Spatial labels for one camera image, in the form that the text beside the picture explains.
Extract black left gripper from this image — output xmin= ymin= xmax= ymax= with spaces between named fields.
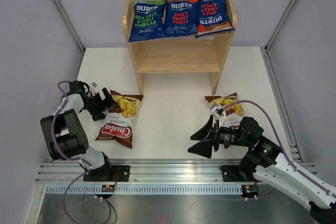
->
xmin=81 ymin=88 xmax=120 ymax=121

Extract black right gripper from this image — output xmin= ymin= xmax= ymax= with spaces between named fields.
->
xmin=188 ymin=114 xmax=251 ymax=157

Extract Chuba cassava chips bag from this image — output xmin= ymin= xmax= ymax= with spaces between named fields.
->
xmin=205 ymin=92 xmax=245 ymax=129
xmin=96 ymin=90 xmax=143 ymax=149

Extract Burts sea salt vinegar bag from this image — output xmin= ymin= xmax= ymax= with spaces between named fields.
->
xmin=129 ymin=1 xmax=166 ymax=42

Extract small blue Burts chilli bag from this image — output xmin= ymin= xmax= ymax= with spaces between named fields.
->
xmin=164 ymin=0 xmax=199 ymax=37

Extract large blue Burts chilli bag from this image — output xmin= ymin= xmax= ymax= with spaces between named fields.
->
xmin=195 ymin=0 xmax=235 ymax=38

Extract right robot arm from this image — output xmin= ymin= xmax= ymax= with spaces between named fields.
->
xmin=187 ymin=116 xmax=335 ymax=223

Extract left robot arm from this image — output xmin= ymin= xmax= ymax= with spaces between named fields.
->
xmin=40 ymin=80 xmax=119 ymax=182

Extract wooden two-tier shelf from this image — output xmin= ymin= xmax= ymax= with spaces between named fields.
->
xmin=122 ymin=0 xmax=237 ymax=94

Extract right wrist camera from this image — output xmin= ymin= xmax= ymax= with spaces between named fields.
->
xmin=211 ymin=103 xmax=226 ymax=127

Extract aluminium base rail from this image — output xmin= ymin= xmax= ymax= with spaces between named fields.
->
xmin=35 ymin=158 xmax=316 ymax=186

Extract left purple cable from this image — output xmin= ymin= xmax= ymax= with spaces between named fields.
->
xmin=50 ymin=81 xmax=118 ymax=224

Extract white slotted cable duct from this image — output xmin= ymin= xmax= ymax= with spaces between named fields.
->
xmin=46 ymin=184 xmax=259 ymax=197

